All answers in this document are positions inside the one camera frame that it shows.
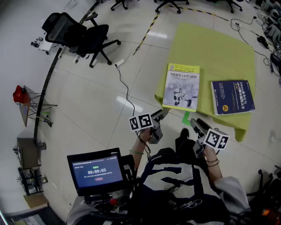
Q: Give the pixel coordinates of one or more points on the person's left forearm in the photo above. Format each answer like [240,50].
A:
[138,153]

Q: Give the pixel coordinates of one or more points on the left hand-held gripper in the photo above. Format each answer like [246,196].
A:
[140,122]

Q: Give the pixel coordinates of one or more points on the dark blue book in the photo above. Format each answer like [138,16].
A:
[232,97]

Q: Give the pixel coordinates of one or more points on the black screen monitor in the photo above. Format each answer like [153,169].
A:
[96,171]

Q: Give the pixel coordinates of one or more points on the person's navy and white shirt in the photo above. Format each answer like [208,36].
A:
[175,193]

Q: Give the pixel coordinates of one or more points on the person's right forearm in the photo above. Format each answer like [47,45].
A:
[214,169]

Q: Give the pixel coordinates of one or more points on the black mount with red knob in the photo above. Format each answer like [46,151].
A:
[103,201]

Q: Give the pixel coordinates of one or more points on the yellow and grey book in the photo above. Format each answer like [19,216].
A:
[182,88]

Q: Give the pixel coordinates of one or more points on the green wristband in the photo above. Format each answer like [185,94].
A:
[136,152]

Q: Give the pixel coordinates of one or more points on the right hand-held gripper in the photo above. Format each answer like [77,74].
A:
[216,138]

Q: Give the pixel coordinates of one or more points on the small device on white board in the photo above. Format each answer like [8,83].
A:
[40,44]

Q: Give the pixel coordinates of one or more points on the black mesh office chair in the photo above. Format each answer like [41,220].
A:
[87,37]

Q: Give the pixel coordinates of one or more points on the white power strip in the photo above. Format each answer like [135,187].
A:
[119,62]

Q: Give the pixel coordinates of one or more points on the person's left hand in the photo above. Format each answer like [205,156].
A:
[145,135]

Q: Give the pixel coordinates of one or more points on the curved black floor strip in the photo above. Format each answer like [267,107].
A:
[45,88]

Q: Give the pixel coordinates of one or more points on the black wrist band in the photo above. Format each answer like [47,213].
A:
[213,162]

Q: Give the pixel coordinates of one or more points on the person's black shoe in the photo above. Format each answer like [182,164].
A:
[185,132]

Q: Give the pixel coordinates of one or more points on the person's black trouser leg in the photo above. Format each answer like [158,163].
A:
[186,147]

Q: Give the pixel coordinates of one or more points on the black power adapter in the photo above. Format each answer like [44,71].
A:
[263,41]

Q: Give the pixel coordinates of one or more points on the lime green cloth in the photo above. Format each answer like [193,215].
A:
[208,50]

